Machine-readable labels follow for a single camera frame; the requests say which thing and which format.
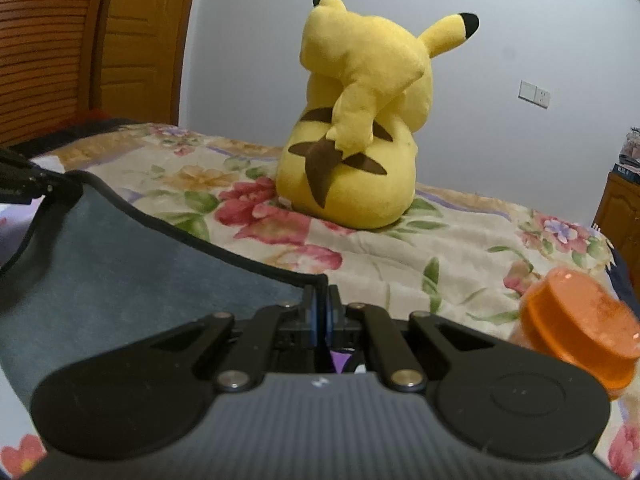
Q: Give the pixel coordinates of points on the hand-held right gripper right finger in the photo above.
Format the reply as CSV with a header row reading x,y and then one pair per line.
x,y
330,316

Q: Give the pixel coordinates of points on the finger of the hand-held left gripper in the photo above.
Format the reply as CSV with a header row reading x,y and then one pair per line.
x,y
30,177

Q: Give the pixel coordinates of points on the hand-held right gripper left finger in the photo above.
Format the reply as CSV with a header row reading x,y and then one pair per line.
x,y
311,316

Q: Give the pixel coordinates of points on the grey-blue towel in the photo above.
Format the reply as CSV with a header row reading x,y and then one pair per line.
x,y
125,270

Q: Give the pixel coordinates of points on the wooden louvered wardrobe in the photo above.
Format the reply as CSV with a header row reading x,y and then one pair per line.
x,y
45,50

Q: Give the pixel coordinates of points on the floral bed sheet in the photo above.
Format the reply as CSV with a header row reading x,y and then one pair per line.
x,y
450,260

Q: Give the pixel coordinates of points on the yellow plush toy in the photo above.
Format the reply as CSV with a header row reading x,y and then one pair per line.
x,y
350,160

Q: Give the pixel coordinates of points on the wooden door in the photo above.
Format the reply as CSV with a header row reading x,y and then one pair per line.
x,y
140,40

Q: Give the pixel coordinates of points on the orange-lidded jar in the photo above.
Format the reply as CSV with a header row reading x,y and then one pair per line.
x,y
580,320

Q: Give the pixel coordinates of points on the dark blue cloth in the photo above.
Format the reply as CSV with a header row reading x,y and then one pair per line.
x,y
627,280

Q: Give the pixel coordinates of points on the wooden cabinet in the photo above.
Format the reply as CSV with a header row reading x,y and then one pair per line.
x,y
620,215

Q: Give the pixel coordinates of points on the stack of books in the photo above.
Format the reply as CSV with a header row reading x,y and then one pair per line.
x,y
630,157

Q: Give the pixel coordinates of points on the white wall socket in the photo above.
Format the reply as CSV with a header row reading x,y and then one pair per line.
x,y
534,94

